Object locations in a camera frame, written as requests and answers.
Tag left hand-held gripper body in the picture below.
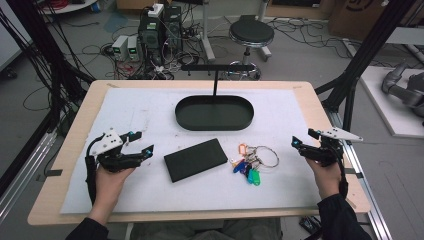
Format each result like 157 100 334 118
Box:
87 128 144 173

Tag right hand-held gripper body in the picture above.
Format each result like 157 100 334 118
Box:
300 126 364 168

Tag key bunch with coloured tags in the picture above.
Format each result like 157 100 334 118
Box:
231 142 280 187

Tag black wallet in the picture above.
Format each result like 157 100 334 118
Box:
163 137 230 184

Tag black oval tray with hanger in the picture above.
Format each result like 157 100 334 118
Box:
174 63 255 132

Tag person's left hand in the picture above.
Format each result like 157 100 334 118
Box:
94 165 136 202

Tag person's right hand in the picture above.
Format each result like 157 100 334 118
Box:
304 157 342 201

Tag white board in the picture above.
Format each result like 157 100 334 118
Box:
359 65 424 140

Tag black device under table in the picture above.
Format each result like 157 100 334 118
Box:
298 215 323 235

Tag grey power supply unit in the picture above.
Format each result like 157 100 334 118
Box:
111 34 130 62
127 35 141 62

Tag black computer tower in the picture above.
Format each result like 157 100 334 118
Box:
163 4 184 52
137 13 165 67

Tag black round stool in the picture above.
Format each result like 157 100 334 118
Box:
228 14 276 81

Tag white metal stand leg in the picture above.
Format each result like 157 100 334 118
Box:
199 0 217 64

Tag cardboard box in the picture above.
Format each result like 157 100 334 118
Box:
327 0 424 43

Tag white power strip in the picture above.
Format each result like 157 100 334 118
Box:
147 3 165 19

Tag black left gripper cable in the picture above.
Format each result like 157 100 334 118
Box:
84 136 98 205

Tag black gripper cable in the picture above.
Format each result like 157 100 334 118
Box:
84 136 98 205
335 149 350 200

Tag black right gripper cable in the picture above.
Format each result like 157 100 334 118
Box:
335 149 350 200

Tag aluminium rail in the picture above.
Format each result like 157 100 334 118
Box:
0 129 58 223
327 109 394 240

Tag tangle of floor cables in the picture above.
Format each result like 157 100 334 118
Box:
99 43 204 81

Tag black floor cables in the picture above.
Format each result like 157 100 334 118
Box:
268 17 358 62

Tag black frame pole with cables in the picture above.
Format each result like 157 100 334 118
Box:
0 0 96 134

